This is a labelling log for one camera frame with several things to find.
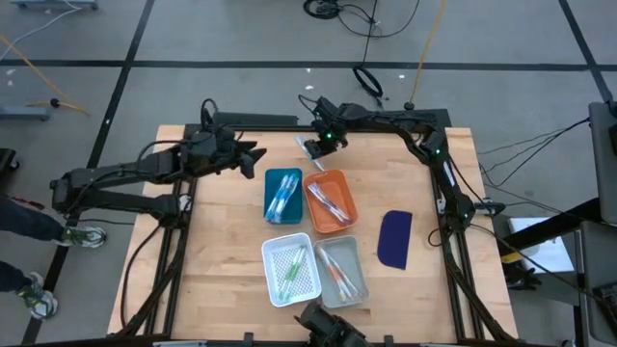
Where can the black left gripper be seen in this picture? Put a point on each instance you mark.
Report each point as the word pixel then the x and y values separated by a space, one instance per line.
pixel 212 149

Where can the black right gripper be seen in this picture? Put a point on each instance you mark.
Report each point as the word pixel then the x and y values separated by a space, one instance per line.
pixel 330 123

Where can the blue toothbrush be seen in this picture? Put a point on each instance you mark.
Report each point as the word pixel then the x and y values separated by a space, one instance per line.
pixel 294 182
pixel 283 194
pixel 278 201
pixel 303 144
pixel 274 207
pixel 288 189

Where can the grey plastic basket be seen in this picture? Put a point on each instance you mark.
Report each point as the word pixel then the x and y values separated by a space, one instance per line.
pixel 354 250

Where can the dark blue mat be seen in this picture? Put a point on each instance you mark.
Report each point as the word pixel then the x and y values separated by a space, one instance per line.
pixel 394 238

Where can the white perforated plastic basket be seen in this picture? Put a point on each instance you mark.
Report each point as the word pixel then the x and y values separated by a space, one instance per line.
pixel 270 289

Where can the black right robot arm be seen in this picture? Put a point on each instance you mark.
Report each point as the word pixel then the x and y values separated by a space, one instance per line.
pixel 443 164

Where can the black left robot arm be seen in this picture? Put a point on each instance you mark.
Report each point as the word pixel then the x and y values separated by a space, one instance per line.
pixel 96 185

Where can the teal plastic basket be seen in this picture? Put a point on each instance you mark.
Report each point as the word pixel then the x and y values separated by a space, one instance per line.
pixel 270 172

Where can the black flat panel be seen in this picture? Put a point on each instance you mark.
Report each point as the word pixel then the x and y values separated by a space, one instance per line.
pixel 255 119

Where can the orange plastic basket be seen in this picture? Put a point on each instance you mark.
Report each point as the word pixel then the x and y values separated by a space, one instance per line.
pixel 347 183

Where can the black vented panel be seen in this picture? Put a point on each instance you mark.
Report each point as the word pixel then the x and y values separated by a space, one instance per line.
pixel 443 117

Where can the person's shoe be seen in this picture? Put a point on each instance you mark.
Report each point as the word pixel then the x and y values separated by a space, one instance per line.
pixel 38 299
pixel 84 236

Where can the yellow tape piece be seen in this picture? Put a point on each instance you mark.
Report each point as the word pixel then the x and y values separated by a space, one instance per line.
pixel 511 257

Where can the grey cart base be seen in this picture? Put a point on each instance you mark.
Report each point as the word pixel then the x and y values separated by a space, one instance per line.
pixel 53 4
pixel 24 114

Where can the person's leg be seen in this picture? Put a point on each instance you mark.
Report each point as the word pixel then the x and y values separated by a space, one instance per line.
pixel 24 221
pixel 9 277

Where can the black object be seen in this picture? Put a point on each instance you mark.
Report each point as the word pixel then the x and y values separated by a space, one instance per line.
pixel 7 161
pixel 523 277

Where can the white board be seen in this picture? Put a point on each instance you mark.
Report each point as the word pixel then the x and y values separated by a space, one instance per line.
pixel 544 246

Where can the grey cabinet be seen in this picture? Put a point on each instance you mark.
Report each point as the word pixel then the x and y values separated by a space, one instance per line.
pixel 600 270
pixel 605 164

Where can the black aluminium table frame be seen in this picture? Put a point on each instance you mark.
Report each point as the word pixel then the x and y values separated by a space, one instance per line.
pixel 270 128

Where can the silver metal bracket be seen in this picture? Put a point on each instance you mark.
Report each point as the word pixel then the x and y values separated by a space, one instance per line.
pixel 439 205
pixel 185 202

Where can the black camera device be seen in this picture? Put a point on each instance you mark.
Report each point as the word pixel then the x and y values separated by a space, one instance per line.
pixel 328 328

